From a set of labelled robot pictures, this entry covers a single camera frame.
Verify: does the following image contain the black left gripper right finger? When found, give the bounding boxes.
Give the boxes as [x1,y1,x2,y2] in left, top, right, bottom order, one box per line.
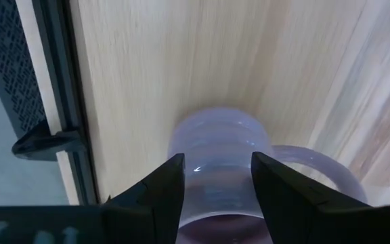
[251,151,385,244]

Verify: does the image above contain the wooden shelf with black frame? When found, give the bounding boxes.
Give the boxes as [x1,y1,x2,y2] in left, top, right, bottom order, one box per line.
[68,0,368,204]

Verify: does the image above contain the ribbed purple mug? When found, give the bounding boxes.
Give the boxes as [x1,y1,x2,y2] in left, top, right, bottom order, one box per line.
[167,107,368,244]

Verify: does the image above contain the black perforated floor grille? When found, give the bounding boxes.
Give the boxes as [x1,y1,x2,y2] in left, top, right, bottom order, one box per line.
[0,0,47,138]

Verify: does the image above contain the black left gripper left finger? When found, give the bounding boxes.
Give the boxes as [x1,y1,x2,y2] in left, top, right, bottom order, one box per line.
[102,152,186,244]

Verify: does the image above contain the black aluminium table frame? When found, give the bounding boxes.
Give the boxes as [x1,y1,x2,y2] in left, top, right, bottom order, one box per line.
[11,0,100,206]

